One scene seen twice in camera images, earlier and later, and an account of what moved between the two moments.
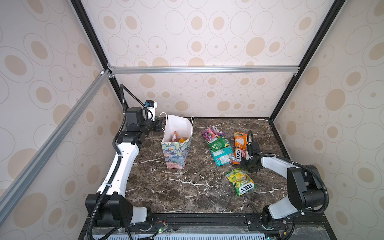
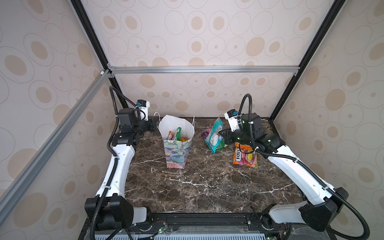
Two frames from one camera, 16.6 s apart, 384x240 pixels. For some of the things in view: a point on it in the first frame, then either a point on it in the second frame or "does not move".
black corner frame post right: (318, 39) does not move
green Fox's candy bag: (243, 183) to (178, 135)
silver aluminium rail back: (199, 69) does not move
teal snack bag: (223, 156) to (214, 138)
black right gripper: (243, 166) to (227, 136)
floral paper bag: (176, 139) does not move
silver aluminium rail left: (51, 145) does not move
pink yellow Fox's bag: (239, 153) does not move
